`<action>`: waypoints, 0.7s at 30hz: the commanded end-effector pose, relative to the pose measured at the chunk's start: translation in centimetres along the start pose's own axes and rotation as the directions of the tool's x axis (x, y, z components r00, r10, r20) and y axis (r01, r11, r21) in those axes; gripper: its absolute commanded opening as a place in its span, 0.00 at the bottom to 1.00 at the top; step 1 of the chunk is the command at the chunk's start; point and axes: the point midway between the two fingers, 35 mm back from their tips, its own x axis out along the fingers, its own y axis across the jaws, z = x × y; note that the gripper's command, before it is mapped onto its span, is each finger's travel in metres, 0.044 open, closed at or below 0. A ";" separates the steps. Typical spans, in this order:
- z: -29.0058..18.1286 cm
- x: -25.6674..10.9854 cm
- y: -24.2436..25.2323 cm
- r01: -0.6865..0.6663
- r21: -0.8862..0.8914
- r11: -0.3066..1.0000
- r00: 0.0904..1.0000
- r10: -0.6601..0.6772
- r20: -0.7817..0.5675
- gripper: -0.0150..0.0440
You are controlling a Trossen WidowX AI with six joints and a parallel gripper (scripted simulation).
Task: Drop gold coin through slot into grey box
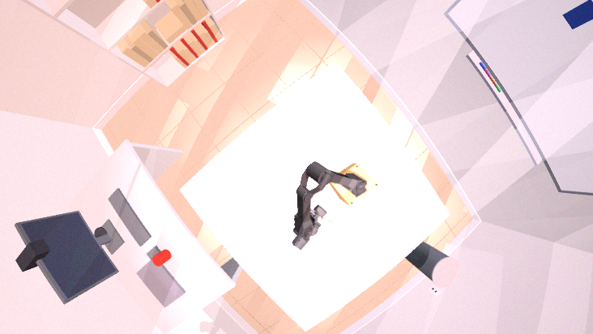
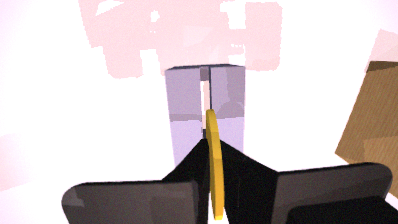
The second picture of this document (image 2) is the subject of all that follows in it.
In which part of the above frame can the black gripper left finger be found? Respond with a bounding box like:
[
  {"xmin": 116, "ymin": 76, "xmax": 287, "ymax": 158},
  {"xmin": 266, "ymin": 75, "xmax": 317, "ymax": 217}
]
[{"xmin": 61, "ymin": 138, "xmax": 210, "ymax": 224}]

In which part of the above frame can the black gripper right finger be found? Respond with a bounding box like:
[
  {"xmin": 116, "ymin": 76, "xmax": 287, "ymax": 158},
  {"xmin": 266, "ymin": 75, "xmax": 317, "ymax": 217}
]
[{"xmin": 220, "ymin": 139, "xmax": 393, "ymax": 224}]

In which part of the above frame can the gold coin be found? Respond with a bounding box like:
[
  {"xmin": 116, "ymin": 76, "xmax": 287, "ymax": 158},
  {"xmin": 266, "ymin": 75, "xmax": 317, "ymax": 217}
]
[{"xmin": 206, "ymin": 109, "xmax": 224, "ymax": 221}]

